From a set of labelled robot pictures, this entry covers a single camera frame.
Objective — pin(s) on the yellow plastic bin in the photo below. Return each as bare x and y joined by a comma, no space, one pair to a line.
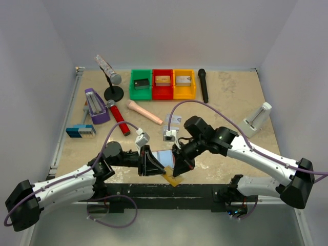
184,93

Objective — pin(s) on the grey orange small tool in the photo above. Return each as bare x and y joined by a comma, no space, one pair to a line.
86,112

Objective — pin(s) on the blue grey block tool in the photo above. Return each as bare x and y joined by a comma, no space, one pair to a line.
81,131

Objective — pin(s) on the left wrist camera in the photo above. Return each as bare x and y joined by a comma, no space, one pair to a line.
141,139

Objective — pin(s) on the purple metronome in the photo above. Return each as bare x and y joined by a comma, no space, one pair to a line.
98,110

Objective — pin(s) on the black card in green bin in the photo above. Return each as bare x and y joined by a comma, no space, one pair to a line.
141,84

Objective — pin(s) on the glitter microphone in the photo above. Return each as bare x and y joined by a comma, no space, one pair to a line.
114,77

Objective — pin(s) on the black microphone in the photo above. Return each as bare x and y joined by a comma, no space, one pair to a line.
203,85

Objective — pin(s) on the aluminium frame rail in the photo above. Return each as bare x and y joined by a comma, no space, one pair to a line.
52,167

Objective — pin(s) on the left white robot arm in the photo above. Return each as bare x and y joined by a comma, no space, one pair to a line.
28,201

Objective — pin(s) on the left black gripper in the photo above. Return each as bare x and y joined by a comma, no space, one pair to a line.
141,161

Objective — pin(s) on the red plastic bin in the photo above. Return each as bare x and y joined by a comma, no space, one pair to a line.
164,90

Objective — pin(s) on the black microphone stand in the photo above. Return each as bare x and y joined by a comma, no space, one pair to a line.
114,92

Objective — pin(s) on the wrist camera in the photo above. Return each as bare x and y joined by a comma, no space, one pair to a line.
141,139
171,136

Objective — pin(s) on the tan card in red bin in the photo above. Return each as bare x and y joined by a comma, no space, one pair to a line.
162,80

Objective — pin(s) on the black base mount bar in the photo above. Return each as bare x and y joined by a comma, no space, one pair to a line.
213,197

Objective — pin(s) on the red microphone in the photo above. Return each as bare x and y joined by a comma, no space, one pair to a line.
111,105

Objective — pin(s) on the green plastic bin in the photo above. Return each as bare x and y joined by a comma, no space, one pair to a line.
145,94

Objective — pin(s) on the pink microphone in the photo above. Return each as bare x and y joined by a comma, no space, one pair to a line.
132,105

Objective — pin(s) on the gold credit card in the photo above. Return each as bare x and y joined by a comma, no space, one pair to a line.
168,176

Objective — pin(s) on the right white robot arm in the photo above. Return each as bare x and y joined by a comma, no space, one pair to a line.
287,179

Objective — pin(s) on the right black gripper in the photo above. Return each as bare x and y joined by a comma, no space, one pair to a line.
181,157

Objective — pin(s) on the silver VIP card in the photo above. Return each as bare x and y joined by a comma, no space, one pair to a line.
175,119
165,128

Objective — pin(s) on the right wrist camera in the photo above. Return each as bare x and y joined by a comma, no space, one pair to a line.
171,136

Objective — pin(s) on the red leather card holder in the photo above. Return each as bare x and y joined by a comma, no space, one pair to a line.
165,157

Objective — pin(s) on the silver card in yellow bin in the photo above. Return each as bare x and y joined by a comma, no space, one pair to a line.
183,81

